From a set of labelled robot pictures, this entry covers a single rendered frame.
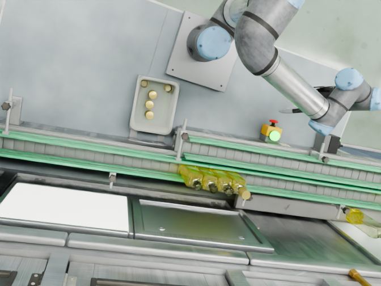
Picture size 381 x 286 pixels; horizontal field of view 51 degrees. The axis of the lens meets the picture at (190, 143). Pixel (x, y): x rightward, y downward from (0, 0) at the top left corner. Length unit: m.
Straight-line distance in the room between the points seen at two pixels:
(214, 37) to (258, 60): 0.40
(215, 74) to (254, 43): 0.65
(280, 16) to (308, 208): 1.05
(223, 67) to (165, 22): 0.30
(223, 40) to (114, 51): 0.48
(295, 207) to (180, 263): 0.82
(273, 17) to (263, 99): 0.80
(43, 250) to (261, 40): 0.81
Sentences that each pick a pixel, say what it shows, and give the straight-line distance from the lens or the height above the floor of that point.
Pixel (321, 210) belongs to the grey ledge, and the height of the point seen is 0.88.
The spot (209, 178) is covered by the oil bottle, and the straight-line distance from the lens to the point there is 1.48.
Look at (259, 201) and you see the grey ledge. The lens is 1.80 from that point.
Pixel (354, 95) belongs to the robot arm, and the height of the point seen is 1.34.
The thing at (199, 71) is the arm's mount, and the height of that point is 0.80.
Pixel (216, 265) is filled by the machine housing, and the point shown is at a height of 1.42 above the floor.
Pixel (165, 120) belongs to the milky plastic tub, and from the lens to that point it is 1.72.
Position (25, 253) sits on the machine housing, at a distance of 1.18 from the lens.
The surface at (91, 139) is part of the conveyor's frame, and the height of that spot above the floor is 0.88.
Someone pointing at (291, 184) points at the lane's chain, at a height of 0.88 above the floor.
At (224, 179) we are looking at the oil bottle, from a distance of 1.50.
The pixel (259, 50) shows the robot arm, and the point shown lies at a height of 1.44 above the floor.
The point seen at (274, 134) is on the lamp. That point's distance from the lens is 1.77.
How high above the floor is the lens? 2.46
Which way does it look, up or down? 74 degrees down
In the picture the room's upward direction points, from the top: 140 degrees clockwise
